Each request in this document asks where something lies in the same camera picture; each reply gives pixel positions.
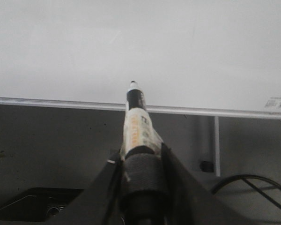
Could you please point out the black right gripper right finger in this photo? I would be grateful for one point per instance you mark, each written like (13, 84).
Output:
(190, 203)

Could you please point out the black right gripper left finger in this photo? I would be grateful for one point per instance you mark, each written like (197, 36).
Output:
(97, 205)

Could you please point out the black white whiteboard marker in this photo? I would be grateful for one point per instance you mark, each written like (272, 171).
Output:
(143, 189)

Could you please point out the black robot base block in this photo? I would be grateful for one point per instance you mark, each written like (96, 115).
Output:
(38, 204)

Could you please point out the barcode sticker label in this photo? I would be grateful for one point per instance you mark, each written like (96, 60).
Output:
(273, 102)

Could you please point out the white vertical frame post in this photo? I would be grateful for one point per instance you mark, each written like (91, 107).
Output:
(217, 156)

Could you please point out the white whiteboard with aluminium frame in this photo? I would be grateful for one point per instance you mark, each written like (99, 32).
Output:
(200, 57)

